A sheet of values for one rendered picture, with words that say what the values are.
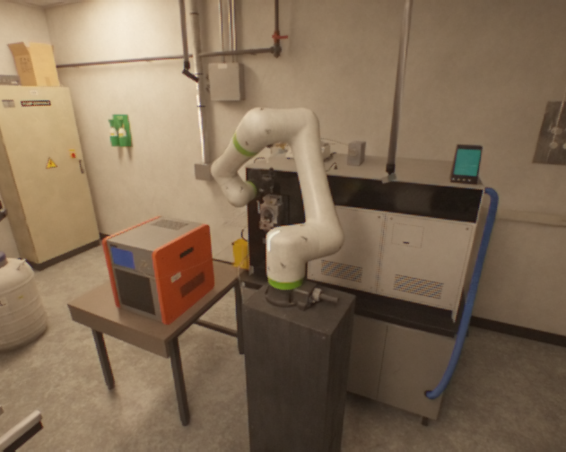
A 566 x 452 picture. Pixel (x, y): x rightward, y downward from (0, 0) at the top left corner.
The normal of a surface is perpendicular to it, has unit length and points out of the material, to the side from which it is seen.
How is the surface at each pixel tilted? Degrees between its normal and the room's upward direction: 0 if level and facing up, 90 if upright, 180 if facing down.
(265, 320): 90
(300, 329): 90
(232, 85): 90
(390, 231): 90
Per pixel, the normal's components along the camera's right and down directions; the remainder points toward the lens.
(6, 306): 0.76, 0.23
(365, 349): -0.41, 0.33
